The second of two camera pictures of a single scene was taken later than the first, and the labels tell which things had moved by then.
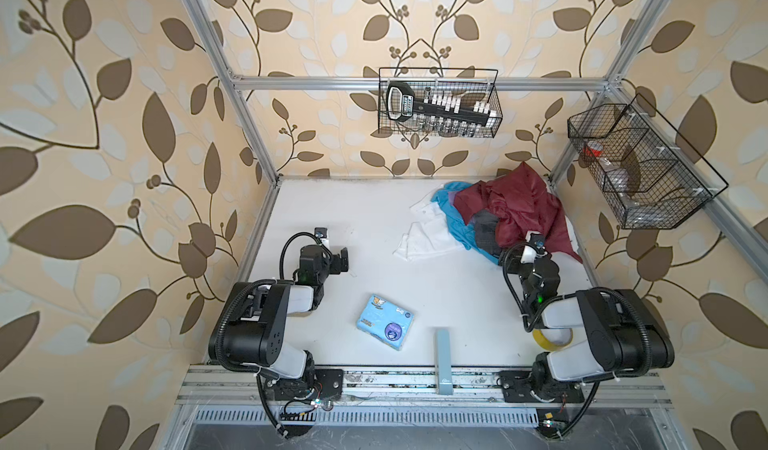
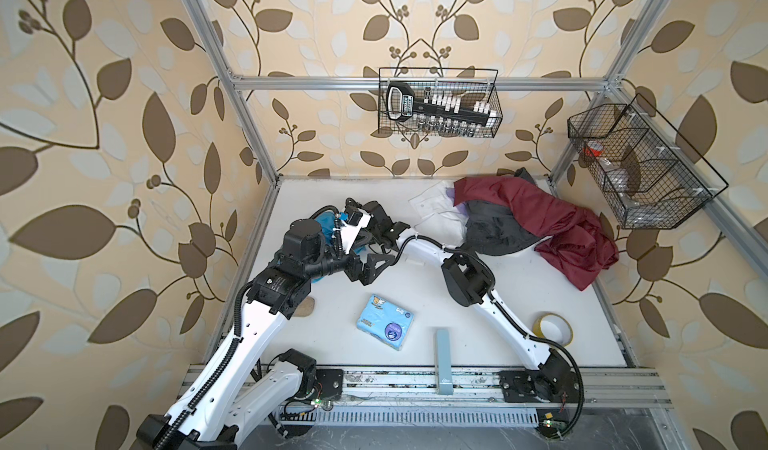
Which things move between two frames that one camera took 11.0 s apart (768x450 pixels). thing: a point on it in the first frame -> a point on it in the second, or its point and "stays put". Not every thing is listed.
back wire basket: (439, 101) stays put
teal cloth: (458, 226) -> (325, 222)
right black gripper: (537, 261) -> (380, 220)
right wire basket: (651, 177) stays put
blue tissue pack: (385, 321) stays put
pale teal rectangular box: (444, 362) stays put
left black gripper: (335, 260) -> (365, 264)
